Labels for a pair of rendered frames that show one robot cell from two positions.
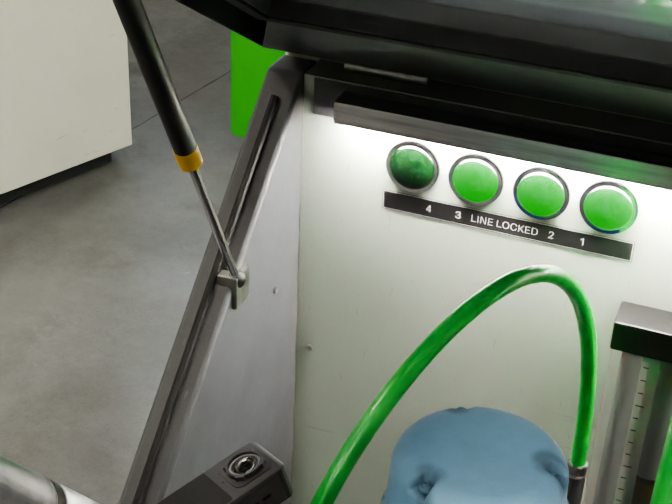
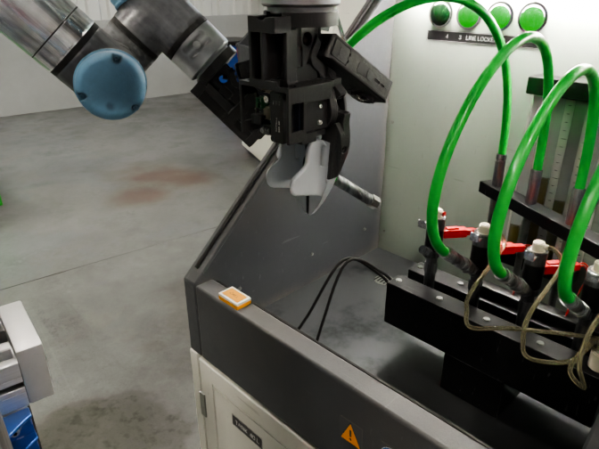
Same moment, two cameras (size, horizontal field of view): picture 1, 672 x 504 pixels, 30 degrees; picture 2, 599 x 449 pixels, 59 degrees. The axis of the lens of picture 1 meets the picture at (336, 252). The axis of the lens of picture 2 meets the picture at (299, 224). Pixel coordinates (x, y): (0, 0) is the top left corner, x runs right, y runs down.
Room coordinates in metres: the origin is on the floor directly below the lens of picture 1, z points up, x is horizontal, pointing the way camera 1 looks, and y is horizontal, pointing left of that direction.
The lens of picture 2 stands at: (-0.08, -0.29, 1.44)
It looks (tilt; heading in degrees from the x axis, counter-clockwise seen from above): 25 degrees down; 26
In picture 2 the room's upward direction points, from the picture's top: straight up
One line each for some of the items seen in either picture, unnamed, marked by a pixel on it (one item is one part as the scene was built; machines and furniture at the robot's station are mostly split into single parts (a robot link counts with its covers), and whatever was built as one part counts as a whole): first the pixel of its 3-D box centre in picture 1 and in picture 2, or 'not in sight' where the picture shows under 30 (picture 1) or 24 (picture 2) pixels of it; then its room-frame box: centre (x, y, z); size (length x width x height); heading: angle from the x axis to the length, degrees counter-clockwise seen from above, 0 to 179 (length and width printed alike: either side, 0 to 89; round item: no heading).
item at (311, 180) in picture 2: not in sight; (308, 181); (0.39, -0.08, 1.25); 0.06 x 0.03 x 0.09; 160
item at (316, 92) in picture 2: not in sight; (295, 77); (0.40, -0.06, 1.35); 0.09 x 0.08 x 0.12; 160
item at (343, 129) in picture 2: not in sight; (327, 136); (0.41, -0.09, 1.29); 0.05 x 0.02 x 0.09; 70
